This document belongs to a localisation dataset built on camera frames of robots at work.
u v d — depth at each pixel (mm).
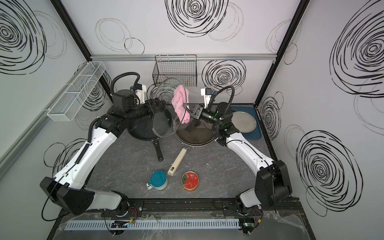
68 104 738
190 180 793
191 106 664
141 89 628
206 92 631
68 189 377
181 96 654
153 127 630
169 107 708
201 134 972
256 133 1014
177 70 1441
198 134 972
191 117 679
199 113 614
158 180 758
